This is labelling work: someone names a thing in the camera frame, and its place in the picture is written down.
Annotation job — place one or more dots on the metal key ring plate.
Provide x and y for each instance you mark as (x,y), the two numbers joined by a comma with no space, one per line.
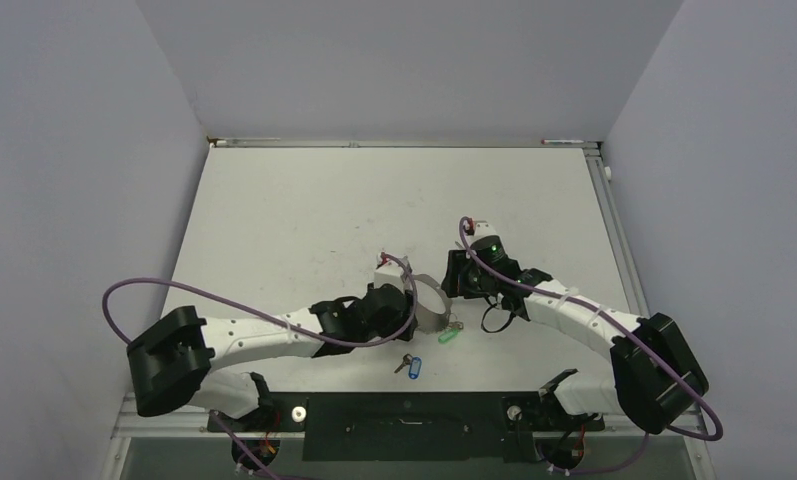
(433,309)

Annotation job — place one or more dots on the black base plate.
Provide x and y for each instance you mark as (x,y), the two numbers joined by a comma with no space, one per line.
(439,426)

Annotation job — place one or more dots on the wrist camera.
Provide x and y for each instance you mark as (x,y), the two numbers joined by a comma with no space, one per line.
(478,229)
(392,270)

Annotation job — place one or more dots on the green tagged key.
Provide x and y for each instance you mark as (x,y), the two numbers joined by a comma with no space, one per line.
(452,330)

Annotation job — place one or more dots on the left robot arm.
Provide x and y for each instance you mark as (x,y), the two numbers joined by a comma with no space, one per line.
(185,359)

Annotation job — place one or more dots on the red white marker pen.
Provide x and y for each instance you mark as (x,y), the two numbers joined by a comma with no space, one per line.
(562,142)

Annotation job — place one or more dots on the aluminium frame rail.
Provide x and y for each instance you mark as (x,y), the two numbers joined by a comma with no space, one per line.
(620,232)

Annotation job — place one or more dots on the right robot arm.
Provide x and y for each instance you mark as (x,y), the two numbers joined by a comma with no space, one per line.
(536,297)

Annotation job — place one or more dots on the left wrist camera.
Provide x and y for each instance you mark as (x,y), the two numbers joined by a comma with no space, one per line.
(392,270)

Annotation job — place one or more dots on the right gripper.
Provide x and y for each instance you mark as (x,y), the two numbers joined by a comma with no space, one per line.
(456,283)

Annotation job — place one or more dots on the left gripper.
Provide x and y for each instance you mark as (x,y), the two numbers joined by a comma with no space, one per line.
(401,319)

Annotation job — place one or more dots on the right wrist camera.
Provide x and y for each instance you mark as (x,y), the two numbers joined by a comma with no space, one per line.
(478,229)

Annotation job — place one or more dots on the blue tagged key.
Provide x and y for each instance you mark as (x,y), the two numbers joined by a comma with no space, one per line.
(411,365)

